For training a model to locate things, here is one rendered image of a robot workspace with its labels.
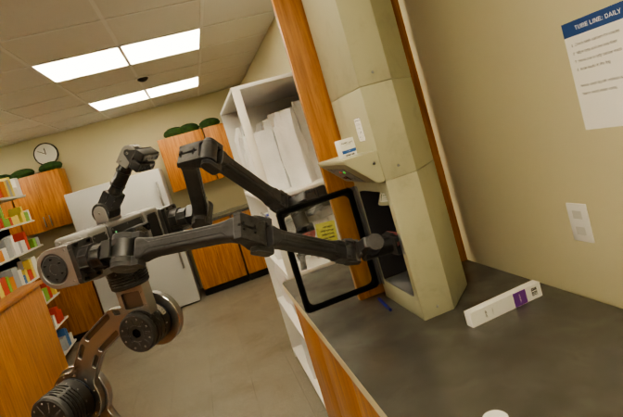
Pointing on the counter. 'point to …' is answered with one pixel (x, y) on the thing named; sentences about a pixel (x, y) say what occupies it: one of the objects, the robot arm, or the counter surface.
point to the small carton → (346, 147)
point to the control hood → (358, 166)
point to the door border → (294, 254)
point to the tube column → (349, 18)
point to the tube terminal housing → (407, 191)
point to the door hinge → (367, 231)
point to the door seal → (294, 258)
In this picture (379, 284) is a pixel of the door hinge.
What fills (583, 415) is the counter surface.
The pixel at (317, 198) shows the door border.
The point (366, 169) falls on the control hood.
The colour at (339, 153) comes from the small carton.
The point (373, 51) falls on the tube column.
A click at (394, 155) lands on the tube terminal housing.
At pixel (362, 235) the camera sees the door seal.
